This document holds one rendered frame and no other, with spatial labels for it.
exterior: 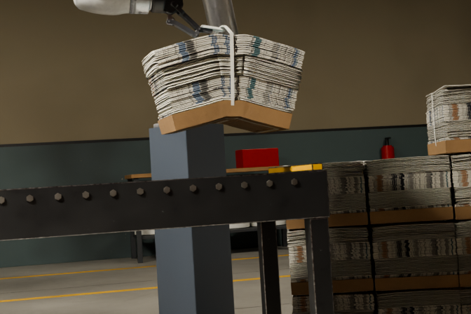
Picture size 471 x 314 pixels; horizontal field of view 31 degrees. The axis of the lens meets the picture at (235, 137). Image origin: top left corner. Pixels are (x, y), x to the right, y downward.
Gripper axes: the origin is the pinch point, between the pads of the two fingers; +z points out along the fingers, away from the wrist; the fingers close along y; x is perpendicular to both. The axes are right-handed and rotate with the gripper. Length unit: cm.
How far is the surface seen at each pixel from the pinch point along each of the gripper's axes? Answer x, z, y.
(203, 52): 14.6, -7.5, 16.2
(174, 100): 14.1, -15.0, 29.4
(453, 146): -32, 90, 38
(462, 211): -31, 93, 60
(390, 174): -39, 70, 48
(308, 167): 23, 20, 46
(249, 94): 14.3, 5.3, 27.1
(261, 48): 14.3, 8.4, 14.4
